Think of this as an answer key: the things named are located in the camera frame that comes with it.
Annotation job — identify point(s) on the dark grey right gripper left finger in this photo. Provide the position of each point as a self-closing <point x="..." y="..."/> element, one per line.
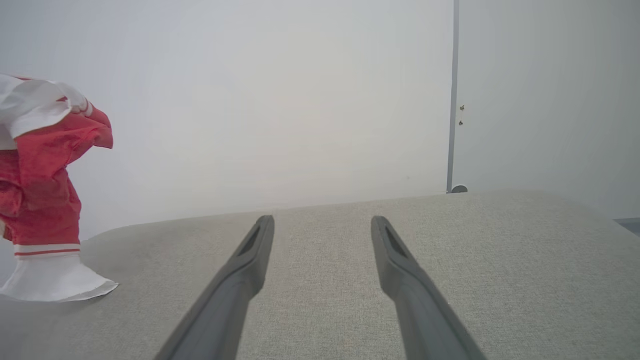
<point x="220" y="305"/>

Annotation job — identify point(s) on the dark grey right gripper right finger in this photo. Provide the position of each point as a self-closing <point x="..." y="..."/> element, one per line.
<point x="425" y="310"/>

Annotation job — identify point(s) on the red and white jersey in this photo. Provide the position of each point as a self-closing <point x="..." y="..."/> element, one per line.
<point x="40" y="195"/>

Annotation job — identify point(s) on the grey fabric sofa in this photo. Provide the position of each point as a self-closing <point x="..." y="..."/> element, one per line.
<point x="325" y="280"/>

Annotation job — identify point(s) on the small grey door stopper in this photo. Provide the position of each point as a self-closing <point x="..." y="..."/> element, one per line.
<point x="459" y="189"/>

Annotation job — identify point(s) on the small wall screw fixture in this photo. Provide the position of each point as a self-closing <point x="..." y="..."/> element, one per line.
<point x="461" y="108"/>

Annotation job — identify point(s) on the grey vertical door frame strip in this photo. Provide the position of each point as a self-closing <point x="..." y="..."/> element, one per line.
<point x="453" y="100"/>

